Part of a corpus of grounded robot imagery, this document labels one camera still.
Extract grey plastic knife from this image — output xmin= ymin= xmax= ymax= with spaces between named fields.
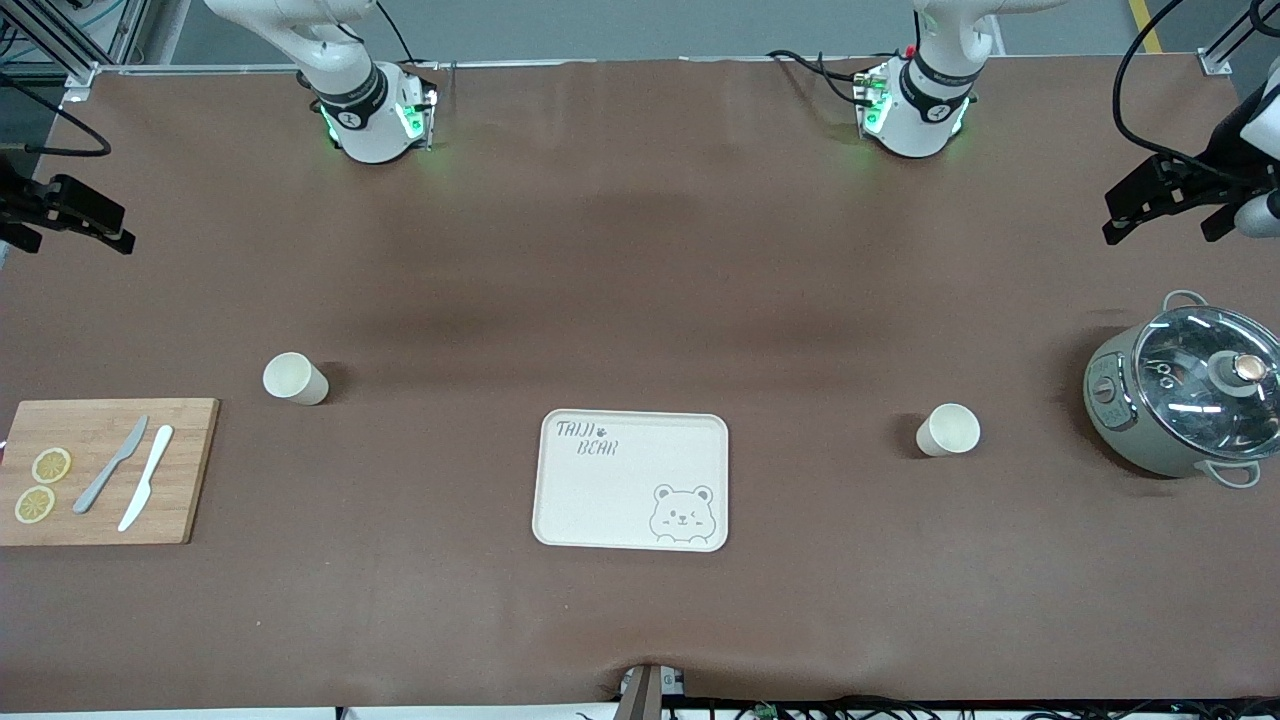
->
xmin=73 ymin=415 xmax=149 ymax=515

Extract bamboo cutting board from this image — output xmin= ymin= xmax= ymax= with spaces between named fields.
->
xmin=0 ymin=398 xmax=220 ymax=547

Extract white plastic cup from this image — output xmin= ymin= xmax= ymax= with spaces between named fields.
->
xmin=263 ymin=352 xmax=329 ymax=406
xmin=916 ymin=403 xmax=981 ymax=458

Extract brown table cover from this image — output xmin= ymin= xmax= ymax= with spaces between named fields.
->
xmin=0 ymin=55 xmax=1280 ymax=713

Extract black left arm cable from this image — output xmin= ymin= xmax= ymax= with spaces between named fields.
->
xmin=1113 ymin=0 xmax=1280 ymax=189

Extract glass pot lid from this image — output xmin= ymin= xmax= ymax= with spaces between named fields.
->
xmin=1133 ymin=305 xmax=1280 ymax=461

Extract aluminium frame profile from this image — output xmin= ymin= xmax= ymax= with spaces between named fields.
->
xmin=0 ymin=0 xmax=151 ymax=106
xmin=1195 ymin=0 xmax=1280 ymax=77

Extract white plastic knife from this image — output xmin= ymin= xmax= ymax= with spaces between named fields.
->
xmin=118 ymin=425 xmax=175 ymax=532

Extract grey-green electric cooking pot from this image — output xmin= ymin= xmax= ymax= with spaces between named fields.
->
xmin=1083 ymin=290 xmax=1280 ymax=489

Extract black cables under table edge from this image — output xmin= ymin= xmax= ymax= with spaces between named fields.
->
xmin=575 ymin=695 xmax=1280 ymax=720

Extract black base cable bundle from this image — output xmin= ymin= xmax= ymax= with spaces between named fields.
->
xmin=765 ymin=48 xmax=883 ymax=107

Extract cream bear print tray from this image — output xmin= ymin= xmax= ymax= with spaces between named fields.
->
xmin=532 ymin=410 xmax=730 ymax=553

